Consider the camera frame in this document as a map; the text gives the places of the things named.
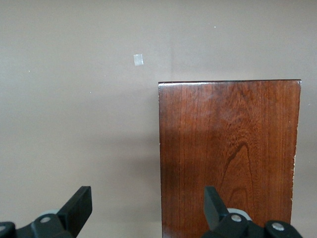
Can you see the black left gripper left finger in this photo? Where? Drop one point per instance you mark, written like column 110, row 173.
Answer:
column 74, row 213

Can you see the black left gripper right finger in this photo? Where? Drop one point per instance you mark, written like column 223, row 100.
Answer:
column 213, row 210

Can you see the dark brown wooden cabinet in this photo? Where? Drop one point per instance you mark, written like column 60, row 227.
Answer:
column 227, row 148

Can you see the small grey tape square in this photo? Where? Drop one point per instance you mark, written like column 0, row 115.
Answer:
column 138, row 59

